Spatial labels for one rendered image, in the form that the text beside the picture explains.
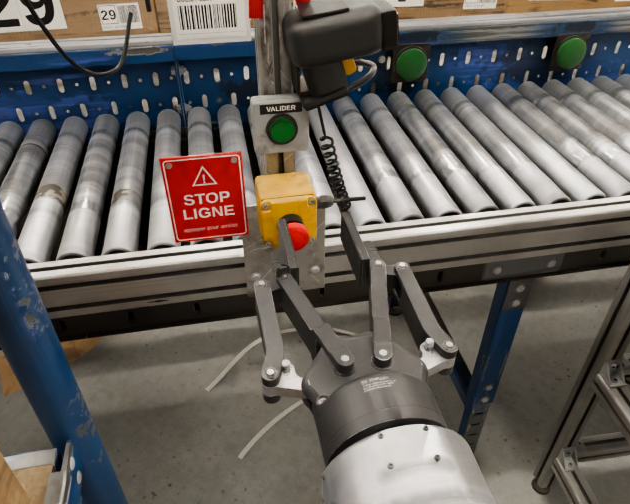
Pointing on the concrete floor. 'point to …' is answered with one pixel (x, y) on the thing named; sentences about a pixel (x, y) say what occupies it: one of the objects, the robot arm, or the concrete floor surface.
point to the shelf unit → (39, 371)
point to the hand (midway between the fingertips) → (320, 249)
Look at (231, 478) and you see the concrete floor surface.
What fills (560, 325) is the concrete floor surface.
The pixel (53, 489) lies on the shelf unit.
